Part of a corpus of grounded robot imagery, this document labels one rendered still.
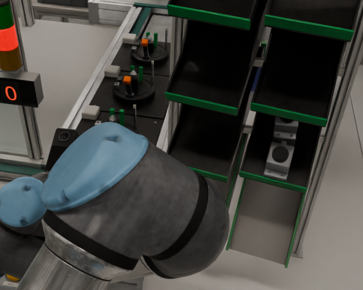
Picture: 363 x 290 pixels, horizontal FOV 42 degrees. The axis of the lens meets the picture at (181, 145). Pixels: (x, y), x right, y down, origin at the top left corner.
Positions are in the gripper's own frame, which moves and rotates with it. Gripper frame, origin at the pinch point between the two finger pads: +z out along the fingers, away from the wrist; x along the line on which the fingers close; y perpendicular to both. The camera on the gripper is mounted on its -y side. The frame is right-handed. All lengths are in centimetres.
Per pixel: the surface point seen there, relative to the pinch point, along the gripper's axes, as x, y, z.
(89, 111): -9.5, -12.9, 32.2
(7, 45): -17.7, -25.3, -7.1
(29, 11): -59, -51, 95
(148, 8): -9, -60, 104
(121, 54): -10, -34, 65
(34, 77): -13.4, -19.5, -1.0
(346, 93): 53, -23, -14
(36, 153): -18.0, 0.0, 16.1
